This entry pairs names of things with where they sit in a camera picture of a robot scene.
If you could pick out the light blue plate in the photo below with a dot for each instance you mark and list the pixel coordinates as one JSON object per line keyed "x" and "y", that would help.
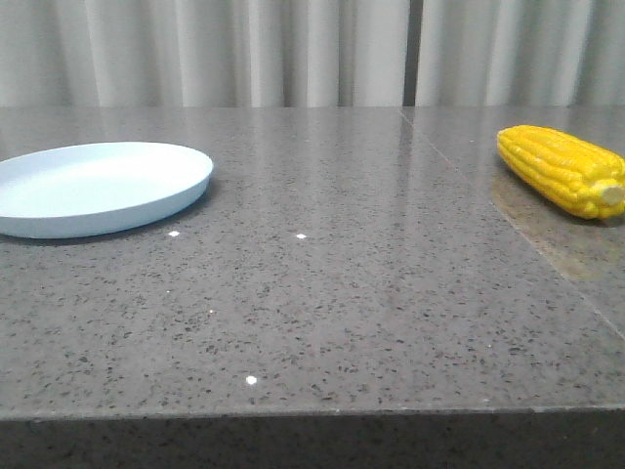
{"x": 99, "y": 188}

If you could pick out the yellow corn cob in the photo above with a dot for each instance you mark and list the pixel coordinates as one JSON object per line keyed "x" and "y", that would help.
{"x": 581, "y": 178}

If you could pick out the white curtain left panel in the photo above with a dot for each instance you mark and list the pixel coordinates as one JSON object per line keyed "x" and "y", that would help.
{"x": 204, "y": 53}

